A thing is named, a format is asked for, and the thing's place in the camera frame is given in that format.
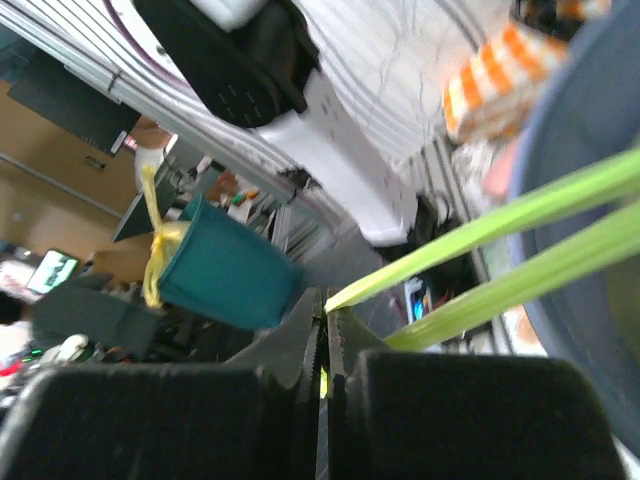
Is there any blue trash bin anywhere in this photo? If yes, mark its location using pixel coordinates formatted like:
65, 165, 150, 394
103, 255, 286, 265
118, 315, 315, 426
509, 1, 639, 452

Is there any orange checkered cloth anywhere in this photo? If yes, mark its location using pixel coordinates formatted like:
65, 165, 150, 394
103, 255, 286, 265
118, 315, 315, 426
442, 23, 568, 143

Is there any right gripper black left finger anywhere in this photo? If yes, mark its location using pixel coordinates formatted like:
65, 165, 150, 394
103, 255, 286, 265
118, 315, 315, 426
1, 288, 323, 479

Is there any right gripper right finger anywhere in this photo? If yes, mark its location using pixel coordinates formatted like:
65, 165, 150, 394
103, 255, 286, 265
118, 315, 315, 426
326, 309, 626, 479

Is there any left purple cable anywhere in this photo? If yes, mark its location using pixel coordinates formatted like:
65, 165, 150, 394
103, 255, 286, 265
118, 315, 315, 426
102, 0, 191, 86

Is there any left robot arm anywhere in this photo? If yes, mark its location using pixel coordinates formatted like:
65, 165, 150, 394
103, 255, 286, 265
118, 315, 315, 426
134, 1, 418, 247

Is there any green trash bag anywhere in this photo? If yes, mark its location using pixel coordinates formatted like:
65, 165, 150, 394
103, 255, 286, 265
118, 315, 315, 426
323, 145, 640, 353

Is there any teal bin with yellow bag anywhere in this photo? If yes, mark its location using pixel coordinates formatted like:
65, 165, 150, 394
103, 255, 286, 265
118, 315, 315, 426
141, 166, 301, 331

